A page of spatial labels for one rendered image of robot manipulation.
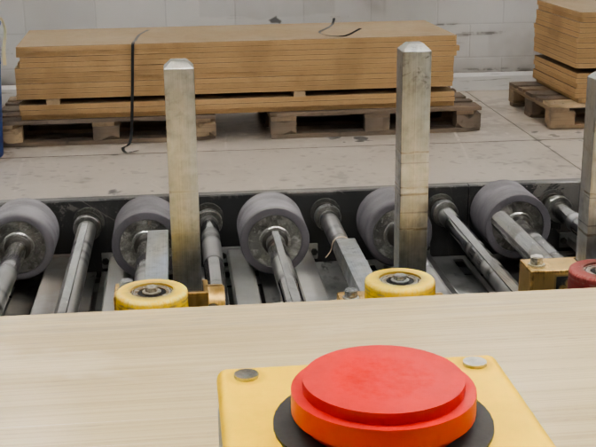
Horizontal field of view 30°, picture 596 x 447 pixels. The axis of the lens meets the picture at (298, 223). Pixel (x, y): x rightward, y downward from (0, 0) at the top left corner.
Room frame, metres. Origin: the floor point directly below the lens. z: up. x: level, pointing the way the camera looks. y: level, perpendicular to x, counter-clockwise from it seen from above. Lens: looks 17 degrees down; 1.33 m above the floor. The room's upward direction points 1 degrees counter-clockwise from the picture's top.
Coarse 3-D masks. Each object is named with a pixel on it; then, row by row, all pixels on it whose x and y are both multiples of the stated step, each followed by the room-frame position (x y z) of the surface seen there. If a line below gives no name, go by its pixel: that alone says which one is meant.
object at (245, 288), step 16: (560, 240) 1.87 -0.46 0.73; (64, 256) 1.78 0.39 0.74; (112, 256) 1.78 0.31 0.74; (224, 256) 1.80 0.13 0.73; (240, 256) 1.77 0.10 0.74; (48, 272) 1.70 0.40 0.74; (64, 272) 1.70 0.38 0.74; (112, 272) 1.70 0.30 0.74; (240, 272) 1.69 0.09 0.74; (304, 272) 1.68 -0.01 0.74; (48, 288) 1.62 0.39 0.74; (112, 288) 1.62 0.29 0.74; (240, 288) 1.61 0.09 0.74; (256, 288) 1.61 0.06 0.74; (304, 288) 1.61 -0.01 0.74; (320, 288) 1.61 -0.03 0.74; (448, 288) 1.61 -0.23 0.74; (48, 304) 1.55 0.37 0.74; (112, 304) 1.55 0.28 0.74; (240, 304) 1.54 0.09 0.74
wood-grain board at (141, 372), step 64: (0, 320) 1.09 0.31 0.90; (64, 320) 1.09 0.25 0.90; (128, 320) 1.09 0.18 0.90; (192, 320) 1.09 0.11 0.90; (256, 320) 1.08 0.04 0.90; (320, 320) 1.08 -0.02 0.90; (384, 320) 1.08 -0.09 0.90; (448, 320) 1.08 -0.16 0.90; (512, 320) 1.08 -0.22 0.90; (576, 320) 1.07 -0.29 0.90; (0, 384) 0.93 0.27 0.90; (64, 384) 0.93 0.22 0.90; (128, 384) 0.93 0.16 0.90; (192, 384) 0.93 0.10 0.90; (576, 384) 0.92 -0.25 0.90
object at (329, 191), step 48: (240, 192) 1.82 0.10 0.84; (288, 192) 1.82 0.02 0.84; (336, 192) 1.83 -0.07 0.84; (432, 192) 1.85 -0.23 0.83; (576, 192) 1.88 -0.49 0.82; (96, 240) 1.79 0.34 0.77; (432, 240) 1.85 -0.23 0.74; (96, 288) 1.77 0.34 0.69; (336, 288) 1.68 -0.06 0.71; (480, 288) 1.77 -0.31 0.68
